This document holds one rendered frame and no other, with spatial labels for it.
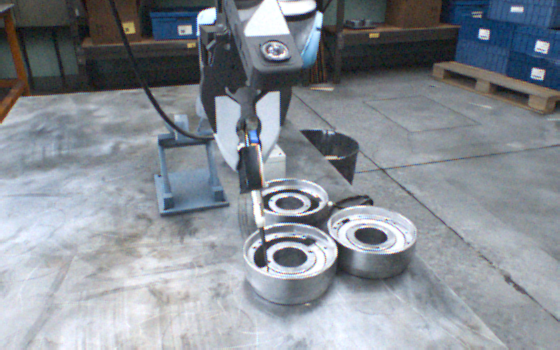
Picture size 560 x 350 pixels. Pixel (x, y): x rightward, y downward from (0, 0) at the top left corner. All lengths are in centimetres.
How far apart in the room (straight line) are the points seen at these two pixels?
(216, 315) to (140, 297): 9
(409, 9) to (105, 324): 436
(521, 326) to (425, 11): 345
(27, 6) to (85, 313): 388
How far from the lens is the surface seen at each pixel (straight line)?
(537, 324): 187
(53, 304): 57
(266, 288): 50
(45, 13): 431
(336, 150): 204
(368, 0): 504
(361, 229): 60
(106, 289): 57
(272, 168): 75
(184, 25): 404
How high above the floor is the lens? 114
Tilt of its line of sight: 26 degrees down
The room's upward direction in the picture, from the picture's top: straight up
